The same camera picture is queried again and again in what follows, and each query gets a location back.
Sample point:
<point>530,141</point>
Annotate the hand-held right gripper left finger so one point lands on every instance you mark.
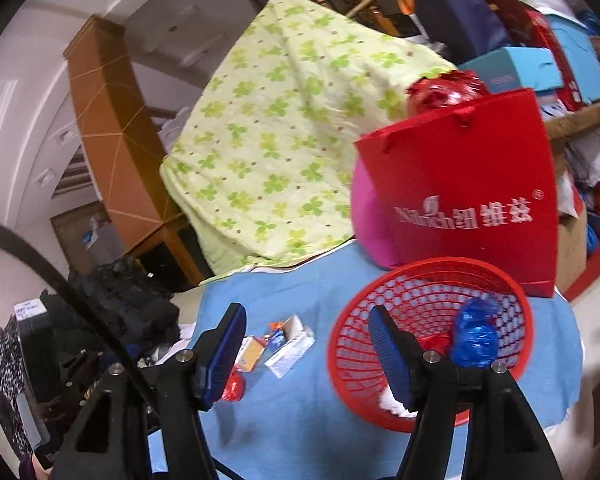
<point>220,365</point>

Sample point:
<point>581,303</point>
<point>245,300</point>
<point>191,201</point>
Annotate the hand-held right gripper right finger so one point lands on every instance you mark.
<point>390,355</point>

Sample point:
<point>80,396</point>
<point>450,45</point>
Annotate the orange and white packet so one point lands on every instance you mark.
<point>250,355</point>

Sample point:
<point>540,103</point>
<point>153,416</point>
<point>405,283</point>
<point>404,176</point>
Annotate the white tissue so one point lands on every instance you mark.
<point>397,405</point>

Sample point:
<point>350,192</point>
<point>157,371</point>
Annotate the small blue and orange packet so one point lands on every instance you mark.
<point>276,336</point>

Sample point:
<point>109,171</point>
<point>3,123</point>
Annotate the white cardboard box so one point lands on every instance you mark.
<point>290,352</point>

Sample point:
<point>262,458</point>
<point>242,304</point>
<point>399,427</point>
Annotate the red mesh plastic basket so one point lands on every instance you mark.
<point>420,290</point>

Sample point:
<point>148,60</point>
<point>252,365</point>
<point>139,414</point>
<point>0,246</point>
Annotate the blue plastic bag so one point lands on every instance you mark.
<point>475,335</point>

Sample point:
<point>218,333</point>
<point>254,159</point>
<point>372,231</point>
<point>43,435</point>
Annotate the person's left forearm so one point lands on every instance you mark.
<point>32,469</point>

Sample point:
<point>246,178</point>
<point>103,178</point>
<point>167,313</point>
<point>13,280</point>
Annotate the white cloth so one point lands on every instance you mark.
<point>187,334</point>

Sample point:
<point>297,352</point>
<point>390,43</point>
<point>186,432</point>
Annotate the light blue cloth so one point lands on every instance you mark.
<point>290,425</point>

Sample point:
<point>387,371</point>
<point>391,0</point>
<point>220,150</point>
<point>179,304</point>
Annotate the black bag pile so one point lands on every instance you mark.
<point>125,295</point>

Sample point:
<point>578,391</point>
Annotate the brown wooden door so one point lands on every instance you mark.
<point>75,240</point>

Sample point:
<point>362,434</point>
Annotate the red paper bag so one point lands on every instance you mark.
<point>470,180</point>

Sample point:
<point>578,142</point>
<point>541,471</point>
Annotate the red floor mat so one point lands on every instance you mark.
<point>597,270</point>

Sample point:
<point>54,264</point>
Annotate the green clover print blanket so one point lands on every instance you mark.
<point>280,135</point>

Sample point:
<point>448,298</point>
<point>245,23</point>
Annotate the brown wooden pillar cabinet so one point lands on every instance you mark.
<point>110,110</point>

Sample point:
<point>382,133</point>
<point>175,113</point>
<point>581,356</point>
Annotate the red foil gift wrap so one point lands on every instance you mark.
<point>440,92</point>

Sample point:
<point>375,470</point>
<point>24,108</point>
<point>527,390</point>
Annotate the white plastic bags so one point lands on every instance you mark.
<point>595,160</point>

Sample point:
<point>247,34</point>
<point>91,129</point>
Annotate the wooden plank shelf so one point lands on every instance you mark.
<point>585,117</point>

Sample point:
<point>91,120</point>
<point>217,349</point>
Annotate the light blue cardboard box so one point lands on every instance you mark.
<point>515,67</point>

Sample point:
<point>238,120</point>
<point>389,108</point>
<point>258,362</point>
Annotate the navy blue cushion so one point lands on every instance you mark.
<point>460,10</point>

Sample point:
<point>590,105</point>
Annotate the dark red box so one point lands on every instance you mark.
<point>507,10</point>

